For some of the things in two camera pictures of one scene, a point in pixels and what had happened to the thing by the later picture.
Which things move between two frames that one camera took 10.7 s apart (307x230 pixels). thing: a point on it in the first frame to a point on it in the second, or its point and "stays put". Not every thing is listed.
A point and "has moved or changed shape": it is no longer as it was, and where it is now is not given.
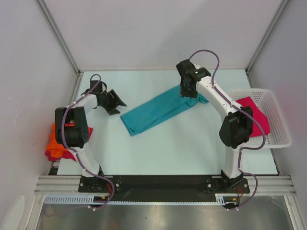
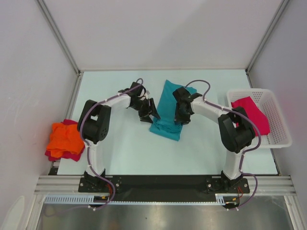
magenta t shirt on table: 67,155 stays put
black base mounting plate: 163,188 stays put
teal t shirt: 164,104 has moved or changed shape
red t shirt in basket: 257,130 stays put
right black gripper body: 187,92 to 182,116
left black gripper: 120,102 to 144,116
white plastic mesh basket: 266,99 stays put
